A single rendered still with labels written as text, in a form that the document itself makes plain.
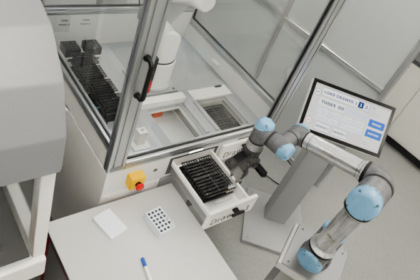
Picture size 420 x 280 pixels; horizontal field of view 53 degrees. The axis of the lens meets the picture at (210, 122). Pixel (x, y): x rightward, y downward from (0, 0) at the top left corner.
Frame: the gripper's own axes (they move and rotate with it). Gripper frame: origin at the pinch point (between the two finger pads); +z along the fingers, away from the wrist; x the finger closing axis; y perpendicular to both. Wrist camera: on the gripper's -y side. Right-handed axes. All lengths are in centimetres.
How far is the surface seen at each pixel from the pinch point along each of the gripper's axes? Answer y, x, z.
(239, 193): 6.8, -2.7, 11.0
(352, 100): 93, 12, -19
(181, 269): -35.0, -20.7, 21.3
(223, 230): 51, 18, 97
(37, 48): -89, 10, -72
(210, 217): -18.9, -10.8, 5.9
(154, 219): -35.2, 3.6, 17.8
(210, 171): -1.9, 11.6, 7.6
